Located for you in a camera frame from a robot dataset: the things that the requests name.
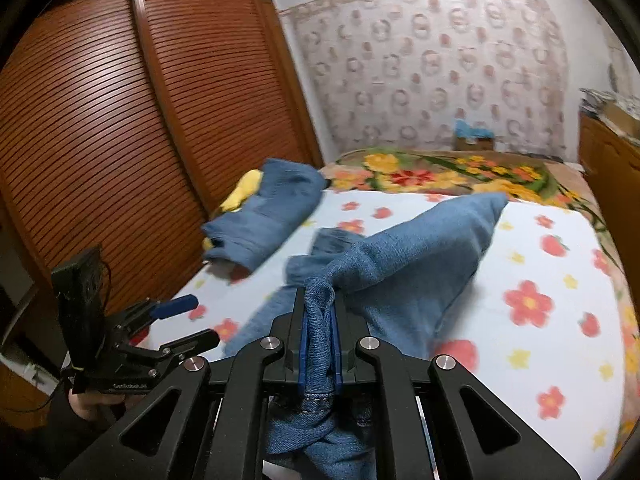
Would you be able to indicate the circle patterned curtain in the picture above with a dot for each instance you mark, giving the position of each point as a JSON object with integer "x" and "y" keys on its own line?
{"x": 425, "y": 60}

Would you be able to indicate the wooden panel door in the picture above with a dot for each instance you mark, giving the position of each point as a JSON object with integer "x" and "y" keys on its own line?
{"x": 285, "y": 70}

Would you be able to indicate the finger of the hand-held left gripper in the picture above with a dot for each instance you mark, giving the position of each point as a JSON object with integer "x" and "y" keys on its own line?
{"x": 175, "y": 306}
{"x": 195, "y": 340}

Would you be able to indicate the person's left hand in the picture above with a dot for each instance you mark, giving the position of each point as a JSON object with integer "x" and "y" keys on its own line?
{"x": 90, "y": 405}

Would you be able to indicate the brown floral blanket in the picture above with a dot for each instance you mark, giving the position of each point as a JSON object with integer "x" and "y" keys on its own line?
{"x": 450, "y": 170}

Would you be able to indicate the person's left forearm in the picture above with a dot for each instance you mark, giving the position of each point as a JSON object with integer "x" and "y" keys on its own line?
{"x": 50, "y": 445}

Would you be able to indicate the white floral bed sheet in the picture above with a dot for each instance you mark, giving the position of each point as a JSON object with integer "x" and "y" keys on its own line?
{"x": 500, "y": 360}

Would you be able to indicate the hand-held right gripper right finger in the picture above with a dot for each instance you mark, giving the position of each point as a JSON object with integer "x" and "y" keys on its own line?
{"x": 338, "y": 360}

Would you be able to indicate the wooden louvered wardrobe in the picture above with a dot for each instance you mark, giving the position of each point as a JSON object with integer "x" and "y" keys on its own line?
{"x": 100, "y": 135}

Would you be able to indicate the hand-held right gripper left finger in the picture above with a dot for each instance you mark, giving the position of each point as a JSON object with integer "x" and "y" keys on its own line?
{"x": 301, "y": 360}

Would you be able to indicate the blue denim pants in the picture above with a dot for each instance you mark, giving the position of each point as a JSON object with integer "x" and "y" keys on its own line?
{"x": 400, "y": 270}

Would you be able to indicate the large cardboard box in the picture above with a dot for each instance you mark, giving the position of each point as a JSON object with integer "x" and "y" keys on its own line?
{"x": 622, "y": 117}

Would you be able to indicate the yellow plush toy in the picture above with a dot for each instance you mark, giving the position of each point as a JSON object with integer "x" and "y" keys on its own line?
{"x": 242, "y": 192}

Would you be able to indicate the patterned cloth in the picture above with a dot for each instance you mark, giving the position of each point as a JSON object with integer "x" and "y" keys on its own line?
{"x": 597, "y": 99}

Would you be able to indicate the wooden cabinet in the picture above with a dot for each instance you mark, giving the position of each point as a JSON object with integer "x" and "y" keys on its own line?
{"x": 615, "y": 185}

